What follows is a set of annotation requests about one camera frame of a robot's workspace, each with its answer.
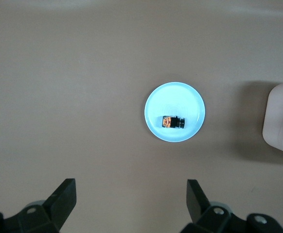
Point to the light blue round plate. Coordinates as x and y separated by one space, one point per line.
175 102

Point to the pink box with white lid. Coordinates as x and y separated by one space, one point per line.
274 116

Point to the orange and black push-button switch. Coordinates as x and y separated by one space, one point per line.
168 121

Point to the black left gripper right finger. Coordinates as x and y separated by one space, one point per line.
199 208

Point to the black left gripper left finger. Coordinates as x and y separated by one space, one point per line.
56 208

